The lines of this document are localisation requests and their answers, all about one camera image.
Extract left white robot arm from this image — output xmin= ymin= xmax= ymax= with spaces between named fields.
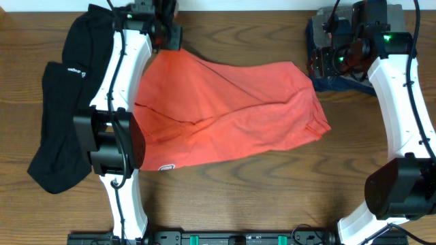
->
xmin=67 ymin=1 xmax=183 ymax=244

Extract folded dark blue jeans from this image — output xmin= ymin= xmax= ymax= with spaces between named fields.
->
xmin=305 ymin=19 xmax=376 ymax=97

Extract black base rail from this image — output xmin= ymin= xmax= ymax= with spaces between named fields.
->
xmin=66 ymin=224 xmax=409 ymax=245

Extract folded grey garment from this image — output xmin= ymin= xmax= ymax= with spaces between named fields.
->
xmin=311 ymin=4 xmax=406 ymax=48

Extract black t-shirt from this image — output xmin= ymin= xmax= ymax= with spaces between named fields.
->
xmin=27 ymin=4 xmax=114 ymax=194

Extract red orange t-shirt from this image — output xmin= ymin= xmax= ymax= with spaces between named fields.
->
xmin=134 ymin=50 xmax=330 ymax=171

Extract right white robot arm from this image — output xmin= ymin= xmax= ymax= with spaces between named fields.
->
xmin=306 ymin=1 xmax=435 ymax=244

